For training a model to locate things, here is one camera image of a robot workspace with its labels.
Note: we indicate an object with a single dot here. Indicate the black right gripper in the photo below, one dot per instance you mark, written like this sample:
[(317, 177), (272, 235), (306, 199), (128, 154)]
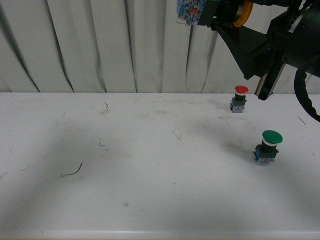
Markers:
[(293, 36)]

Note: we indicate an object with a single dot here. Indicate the red push button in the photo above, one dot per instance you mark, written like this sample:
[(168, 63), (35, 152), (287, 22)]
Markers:
[(237, 104)]

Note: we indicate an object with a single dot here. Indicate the green push button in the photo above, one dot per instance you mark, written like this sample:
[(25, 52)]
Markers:
[(266, 152)]

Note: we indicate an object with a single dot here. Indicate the white curtain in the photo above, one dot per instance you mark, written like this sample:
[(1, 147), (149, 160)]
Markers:
[(110, 46)]

